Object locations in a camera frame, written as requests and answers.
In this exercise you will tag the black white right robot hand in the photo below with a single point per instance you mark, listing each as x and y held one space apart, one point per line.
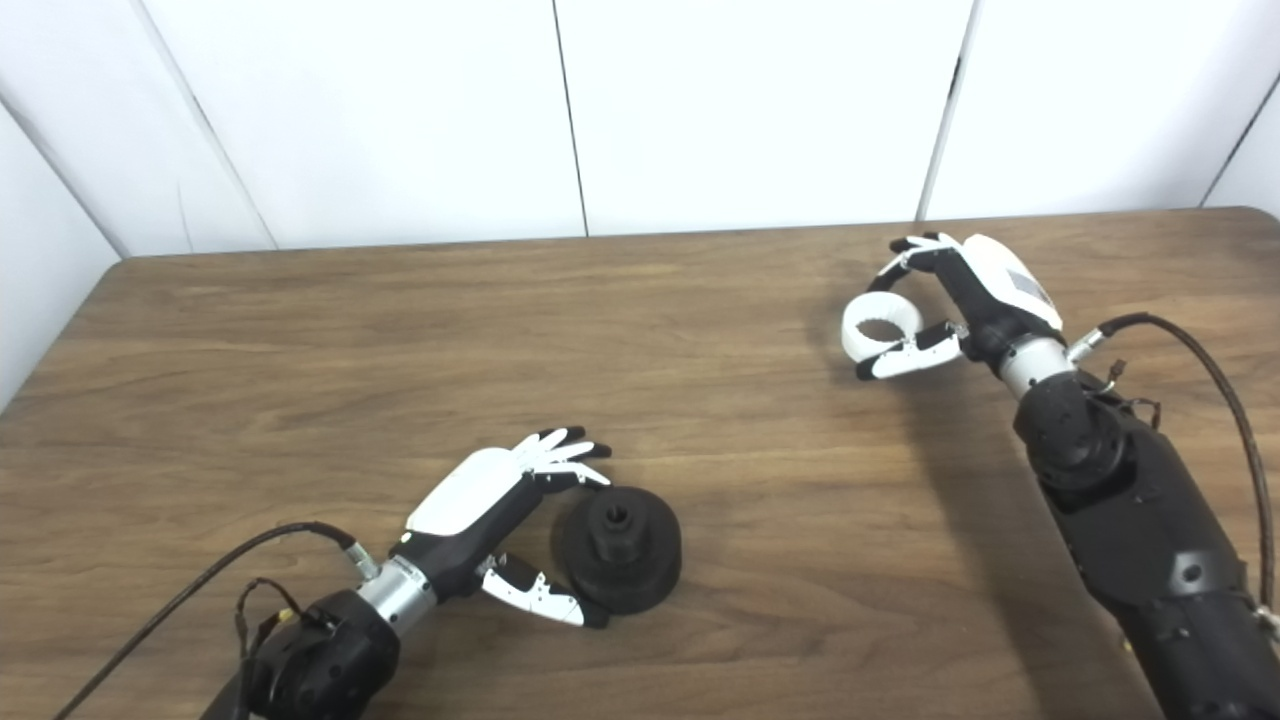
1000 290

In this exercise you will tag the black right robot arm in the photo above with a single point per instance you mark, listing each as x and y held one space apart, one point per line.
1150 530

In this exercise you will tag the round black part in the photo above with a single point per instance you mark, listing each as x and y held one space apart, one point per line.
640 570

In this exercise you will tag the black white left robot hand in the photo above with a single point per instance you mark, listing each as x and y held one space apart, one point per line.
460 498

